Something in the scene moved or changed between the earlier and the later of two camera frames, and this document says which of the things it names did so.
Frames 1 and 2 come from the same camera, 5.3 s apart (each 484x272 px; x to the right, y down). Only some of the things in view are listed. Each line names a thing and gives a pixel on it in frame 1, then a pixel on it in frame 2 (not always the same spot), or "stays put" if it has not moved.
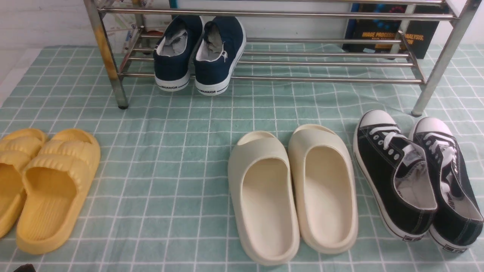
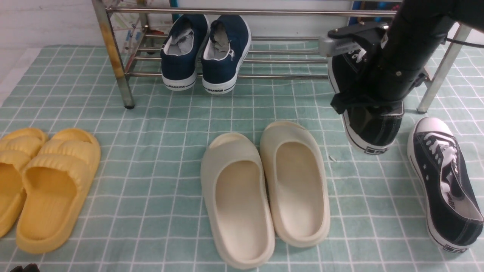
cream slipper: x=264 y=200 → x=237 y=203
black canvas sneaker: x=396 y=175 → x=371 y=127
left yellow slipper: x=17 y=147 stays put
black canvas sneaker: x=458 y=219 stays put
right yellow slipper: x=55 y=183 stays put
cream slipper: x=324 y=187 → x=296 y=176
